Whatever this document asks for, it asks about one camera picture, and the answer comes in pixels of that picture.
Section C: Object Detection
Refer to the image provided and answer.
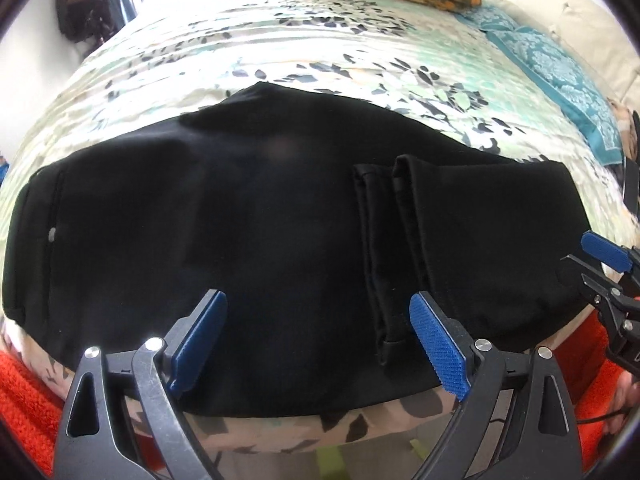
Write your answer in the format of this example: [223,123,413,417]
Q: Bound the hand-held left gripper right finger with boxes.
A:
[409,291,583,480]

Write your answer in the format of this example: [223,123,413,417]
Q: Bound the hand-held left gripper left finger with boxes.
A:
[52,289,228,480]

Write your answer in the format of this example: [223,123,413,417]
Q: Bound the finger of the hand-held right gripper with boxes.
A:
[560,255,640,313]
[581,231,640,281]

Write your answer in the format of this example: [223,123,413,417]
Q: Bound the black pants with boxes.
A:
[0,81,593,418]

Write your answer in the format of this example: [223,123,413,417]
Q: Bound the teal patterned pillow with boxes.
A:
[457,5,623,167]

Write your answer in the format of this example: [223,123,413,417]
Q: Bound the cream padded headboard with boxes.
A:
[465,0,640,111]

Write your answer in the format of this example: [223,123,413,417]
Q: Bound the floral leaf print bedsheet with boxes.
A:
[0,0,631,461]

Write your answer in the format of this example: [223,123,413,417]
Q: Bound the dark hanging bag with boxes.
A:
[54,0,118,43]

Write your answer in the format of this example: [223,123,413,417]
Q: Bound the black cable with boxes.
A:
[575,406,632,427]

